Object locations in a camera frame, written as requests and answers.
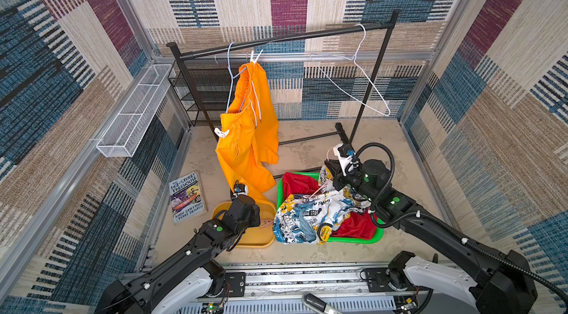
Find red shorts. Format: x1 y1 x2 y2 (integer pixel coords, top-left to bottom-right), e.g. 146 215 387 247
281 171 379 240

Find white blue patterned shorts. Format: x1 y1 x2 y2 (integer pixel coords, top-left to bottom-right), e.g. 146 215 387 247
271 165 373 245

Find pink wire hanger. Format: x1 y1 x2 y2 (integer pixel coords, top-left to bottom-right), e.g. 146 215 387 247
310 144 340 198

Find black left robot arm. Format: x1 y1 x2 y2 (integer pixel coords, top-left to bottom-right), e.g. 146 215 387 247
95 195 260 313

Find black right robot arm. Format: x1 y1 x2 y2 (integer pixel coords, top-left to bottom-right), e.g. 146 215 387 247
325 160 542 313

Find white clothespin on orange shorts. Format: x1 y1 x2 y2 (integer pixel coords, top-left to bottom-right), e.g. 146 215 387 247
214 128 230 139

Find green plastic basket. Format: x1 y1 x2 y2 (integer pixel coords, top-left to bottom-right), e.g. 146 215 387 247
276 173 385 244

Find yellow plastic tray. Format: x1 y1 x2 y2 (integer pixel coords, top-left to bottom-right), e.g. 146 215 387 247
204 202 276 251

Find black clothes rack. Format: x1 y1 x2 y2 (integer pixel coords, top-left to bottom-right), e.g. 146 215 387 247
162 37 423 170

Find colourful book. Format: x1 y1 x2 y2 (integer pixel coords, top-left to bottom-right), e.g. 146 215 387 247
169 171 207 225

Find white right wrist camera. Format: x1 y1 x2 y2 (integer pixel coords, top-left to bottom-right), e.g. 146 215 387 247
333 144 359 176

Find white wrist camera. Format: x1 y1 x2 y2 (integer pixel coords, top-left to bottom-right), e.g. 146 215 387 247
333 144 359 176
231 181 249 199

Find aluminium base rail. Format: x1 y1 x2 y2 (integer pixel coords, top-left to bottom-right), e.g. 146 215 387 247
146 261 498 314

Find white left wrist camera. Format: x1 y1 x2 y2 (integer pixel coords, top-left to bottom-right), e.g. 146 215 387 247
231 181 249 199

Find blue wire hanger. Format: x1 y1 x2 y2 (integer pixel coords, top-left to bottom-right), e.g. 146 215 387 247
225 41 241 114

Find black wire shoe shelf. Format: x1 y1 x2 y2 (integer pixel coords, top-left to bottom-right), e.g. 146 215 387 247
169 59 231 128

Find white wire mesh basket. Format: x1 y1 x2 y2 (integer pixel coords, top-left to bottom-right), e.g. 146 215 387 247
96 64 173 158

